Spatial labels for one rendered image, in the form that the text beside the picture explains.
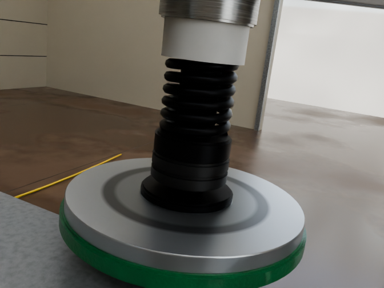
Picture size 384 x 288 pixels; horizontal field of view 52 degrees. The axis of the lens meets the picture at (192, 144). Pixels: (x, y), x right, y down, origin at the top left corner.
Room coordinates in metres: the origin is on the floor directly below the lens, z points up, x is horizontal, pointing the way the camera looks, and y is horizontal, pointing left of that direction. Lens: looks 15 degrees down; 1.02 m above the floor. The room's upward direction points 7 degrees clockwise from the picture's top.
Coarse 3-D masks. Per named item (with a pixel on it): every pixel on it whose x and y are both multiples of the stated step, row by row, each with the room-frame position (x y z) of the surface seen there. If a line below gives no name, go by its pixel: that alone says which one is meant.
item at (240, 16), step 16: (160, 0) 0.32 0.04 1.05; (176, 0) 0.30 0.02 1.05; (192, 0) 0.30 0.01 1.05; (208, 0) 0.29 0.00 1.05; (224, 0) 0.29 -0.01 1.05; (240, 0) 0.30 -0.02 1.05; (256, 0) 0.31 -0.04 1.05; (176, 16) 0.30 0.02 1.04; (192, 16) 0.30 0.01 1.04; (208, 16) 0.29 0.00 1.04; (224, 16) 0.29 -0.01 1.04; (240, 16) 0.30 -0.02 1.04; (256, 16) 0.32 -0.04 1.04
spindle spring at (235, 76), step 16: (176, 64) 0.31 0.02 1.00; (192, 64) 0.30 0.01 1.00; (208, 64) 0.30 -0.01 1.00; (224, 64) 0.31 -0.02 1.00; (176, 80) 0.31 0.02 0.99; (192, 80) 0.30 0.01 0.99; (208, 80) 0.30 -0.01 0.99; (224, 80) 0.31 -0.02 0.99; (176, 96) 0.35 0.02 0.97; (192, 96) 0.30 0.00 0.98; (208, 96) 0.30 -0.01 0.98; (224, 96) 0.31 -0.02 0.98; (176, 112) 0.31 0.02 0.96; (224, 112) 0.32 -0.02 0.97; (176, 128) 0.31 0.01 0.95; (192, 128) 0.30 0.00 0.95; (208, 128) 0.31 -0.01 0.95; (224, 128) 0.32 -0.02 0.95
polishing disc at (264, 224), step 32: (128, 160) 0.41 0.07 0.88; (96, 192) 0.31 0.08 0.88; (128, 192) 0.32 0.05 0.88; (256, 192) 0.36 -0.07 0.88; (96, 224) 0.25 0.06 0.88; (128, 224) 0.26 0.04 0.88; (160, 224) 0.27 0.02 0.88; (192, 224) 0.27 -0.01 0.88; (224, 224) 0.28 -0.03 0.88; (256, 224) 0.29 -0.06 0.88; (288, 224) 0.29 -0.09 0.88; (128, 256) 0.23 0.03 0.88; (160, 256) 0.23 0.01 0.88; (192, 256) 0.23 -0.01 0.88; (224, 256) 0.23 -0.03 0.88; (256, 256) 0.24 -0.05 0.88
